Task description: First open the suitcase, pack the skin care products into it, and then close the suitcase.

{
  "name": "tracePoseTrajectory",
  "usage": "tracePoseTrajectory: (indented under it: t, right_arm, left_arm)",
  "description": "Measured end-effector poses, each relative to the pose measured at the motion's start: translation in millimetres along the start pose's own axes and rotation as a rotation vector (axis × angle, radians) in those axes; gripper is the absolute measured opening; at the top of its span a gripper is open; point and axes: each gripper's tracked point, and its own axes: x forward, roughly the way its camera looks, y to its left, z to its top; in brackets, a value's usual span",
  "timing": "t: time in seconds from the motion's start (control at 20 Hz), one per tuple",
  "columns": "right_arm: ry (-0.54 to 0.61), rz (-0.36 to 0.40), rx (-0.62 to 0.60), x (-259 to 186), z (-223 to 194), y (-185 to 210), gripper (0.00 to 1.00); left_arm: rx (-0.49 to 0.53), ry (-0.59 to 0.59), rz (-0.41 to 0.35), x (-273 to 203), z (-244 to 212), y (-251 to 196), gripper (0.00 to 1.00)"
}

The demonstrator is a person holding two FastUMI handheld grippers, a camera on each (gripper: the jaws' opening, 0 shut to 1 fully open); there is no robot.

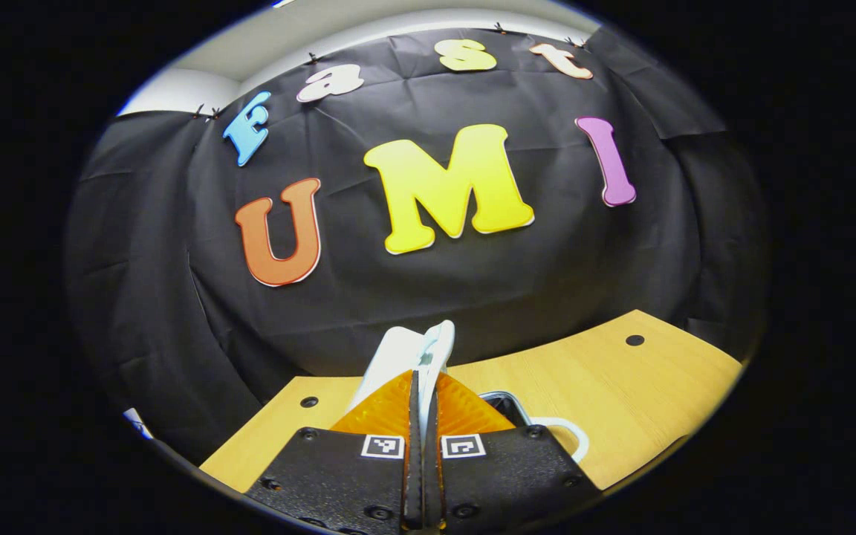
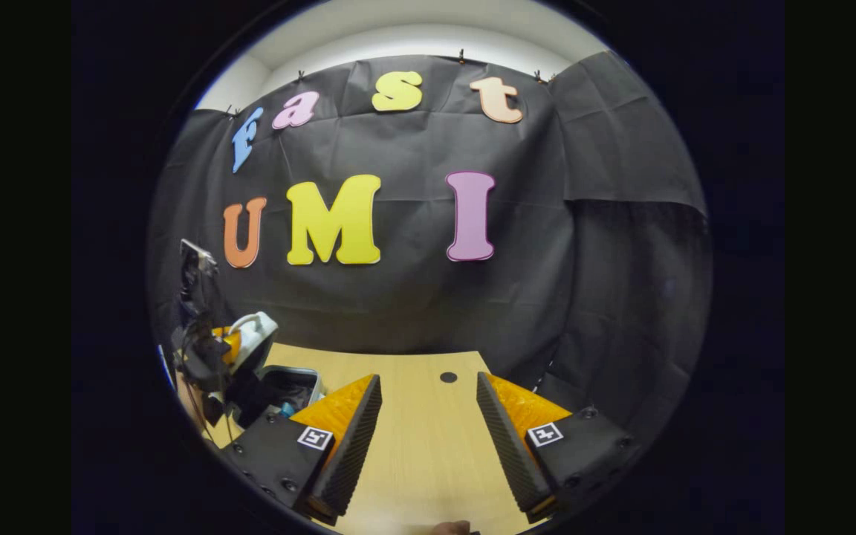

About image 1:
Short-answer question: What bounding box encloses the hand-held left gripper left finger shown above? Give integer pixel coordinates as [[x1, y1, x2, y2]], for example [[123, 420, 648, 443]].
[[244, 369, 426, 535]]

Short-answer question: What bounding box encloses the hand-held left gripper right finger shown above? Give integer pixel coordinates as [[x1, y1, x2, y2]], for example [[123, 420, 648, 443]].
[[426, 372, 601, 533]]

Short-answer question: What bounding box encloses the light blue suitcase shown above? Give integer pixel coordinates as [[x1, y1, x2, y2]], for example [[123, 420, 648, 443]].
[[346, 320, 591, 465]]

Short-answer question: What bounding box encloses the black backdrop cloth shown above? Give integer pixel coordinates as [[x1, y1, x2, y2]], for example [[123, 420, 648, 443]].
[[64, 26, 771, 465]]

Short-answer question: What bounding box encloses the white bar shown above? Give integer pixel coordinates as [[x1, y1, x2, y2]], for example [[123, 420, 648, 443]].
[[123, 406, 155, 440]]

